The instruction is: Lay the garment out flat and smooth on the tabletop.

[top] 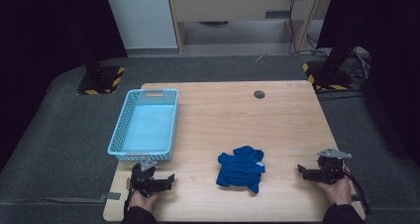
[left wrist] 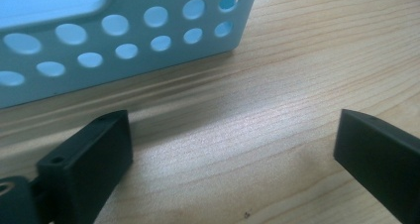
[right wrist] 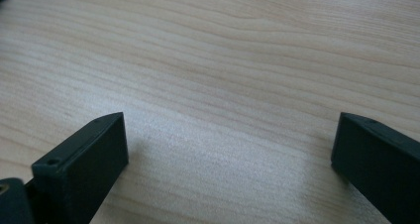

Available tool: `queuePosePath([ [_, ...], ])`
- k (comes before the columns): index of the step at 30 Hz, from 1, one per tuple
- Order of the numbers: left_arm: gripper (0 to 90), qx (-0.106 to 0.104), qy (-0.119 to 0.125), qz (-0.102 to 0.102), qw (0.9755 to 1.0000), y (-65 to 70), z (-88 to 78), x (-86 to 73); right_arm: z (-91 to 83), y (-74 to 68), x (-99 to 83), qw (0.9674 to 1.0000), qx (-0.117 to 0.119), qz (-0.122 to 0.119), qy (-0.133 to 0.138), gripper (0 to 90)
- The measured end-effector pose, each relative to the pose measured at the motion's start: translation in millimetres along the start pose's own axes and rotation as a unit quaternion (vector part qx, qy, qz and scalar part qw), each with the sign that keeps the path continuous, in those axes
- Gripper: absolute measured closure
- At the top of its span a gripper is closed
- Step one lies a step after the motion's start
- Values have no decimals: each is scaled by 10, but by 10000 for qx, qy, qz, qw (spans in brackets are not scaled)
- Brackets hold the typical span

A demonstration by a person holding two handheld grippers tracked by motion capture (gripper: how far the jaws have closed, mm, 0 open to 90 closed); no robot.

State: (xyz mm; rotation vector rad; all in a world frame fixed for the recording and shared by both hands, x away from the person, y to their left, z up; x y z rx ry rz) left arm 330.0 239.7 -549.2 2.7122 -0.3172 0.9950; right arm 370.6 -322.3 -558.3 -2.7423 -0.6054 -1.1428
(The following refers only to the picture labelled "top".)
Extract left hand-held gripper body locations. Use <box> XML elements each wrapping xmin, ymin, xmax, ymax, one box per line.
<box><xmin>131</xmin><ymin>160</ymin><xmax>166</xmax><ymax>198</ymax></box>

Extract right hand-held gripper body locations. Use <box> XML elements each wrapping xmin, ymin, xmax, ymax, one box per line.
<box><xmin>317</xmin><ymin>148</ymin><xmax>353</xmax><ymax>185</ymax></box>

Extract blue T-shirt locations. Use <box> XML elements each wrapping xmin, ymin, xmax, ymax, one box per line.
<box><xmin>216</xmin><ymin>145</ymin><xmax>266</xmax><ymax>194</ymax></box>

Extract person's left hand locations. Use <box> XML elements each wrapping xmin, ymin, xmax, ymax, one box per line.
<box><xmin>126</xmin><ymin>178</ymin><xmax>158</xmax><ymax>212</ymax></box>

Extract person's right hand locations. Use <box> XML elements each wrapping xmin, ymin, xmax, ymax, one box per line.
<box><xmin>318</xmin><ymin>166</ymin><xmax>353</xmax><ymax>206</ymax></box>

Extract light blue plastic basket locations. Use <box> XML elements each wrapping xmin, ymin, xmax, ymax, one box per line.
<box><xmin>107</xmin><ymin>88</ymin><xmax>179</xmax><ymax>163</ymax></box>

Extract black stand base hazard tape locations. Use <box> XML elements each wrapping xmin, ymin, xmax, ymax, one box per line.
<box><xmin>301</xmin><ymin>60</ymin><xmax>354</xmax><ymax>92</ymax></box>
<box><xmin>76</xmin><ymin>64</ymin><xmax>126</xmax><ymax>95</ymax></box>

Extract dark curtain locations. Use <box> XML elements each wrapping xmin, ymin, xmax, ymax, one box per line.
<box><xmin>0</xmin><ymin>0</ymin><xmax>129</xmax><ymax>172</ymax></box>
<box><xmin>316</xmin><ymin>0</ymin><xmax>420</xmax><ymax>168</ymax></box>

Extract white cabinet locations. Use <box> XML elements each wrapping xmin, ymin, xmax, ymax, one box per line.
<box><xmin>103</xmin><ymin>0</ymin><xmax>179</xmax><ymax>51</ymax></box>

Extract light wooden desk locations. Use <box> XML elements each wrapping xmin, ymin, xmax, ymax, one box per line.
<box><xmin>165</xmin><ymin>0</ymin><xmax>326</xmax><ymax>54</ymax></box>

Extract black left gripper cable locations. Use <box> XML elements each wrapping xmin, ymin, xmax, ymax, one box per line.
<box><xmin>123</xmin><ymin>187</ymin><xmax>137</xmax><ymax>219</ymax></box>

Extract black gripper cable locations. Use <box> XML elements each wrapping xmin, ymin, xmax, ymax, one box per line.
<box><xmin>343</xmin><ymin>168</ymin><xmax>372</xmax><ymax>216</ymax></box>
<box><xmin>123</xmin><ymin>187</ymin><xmax>137</xmax><ymax>219</ymax></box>

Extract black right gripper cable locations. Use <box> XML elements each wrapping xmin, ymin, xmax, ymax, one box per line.
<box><xmin>343</xmin><ymin>168</ymin><xmax>372</xmax><ymax>216</ymax></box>

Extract black metal stand post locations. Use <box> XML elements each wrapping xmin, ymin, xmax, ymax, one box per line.
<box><xmin>77</xmin><ymin>35</ymin><xmax>103</xmax><ymax>81</ymax></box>
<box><xmin>321</xmin><ymin>40</ymin><xmax>357</xmax><ymax>77</ymax></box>

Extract tangle of cables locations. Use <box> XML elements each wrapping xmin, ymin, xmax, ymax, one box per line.
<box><xmin>343</xmin><ymin>46</ymin><xmax>372</xmax><ymax>86</ymax></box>

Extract black hanging cables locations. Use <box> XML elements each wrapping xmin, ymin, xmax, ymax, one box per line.
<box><xmin>287</xmin><ymin>0</ymin><xmax>328</xmax><ymax>57</ymax></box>

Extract grey drawer handle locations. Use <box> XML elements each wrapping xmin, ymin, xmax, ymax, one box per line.
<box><xmin>264</xmin><ymin>9</ymin><xmax>292</xmax><ymax>19</ymax></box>

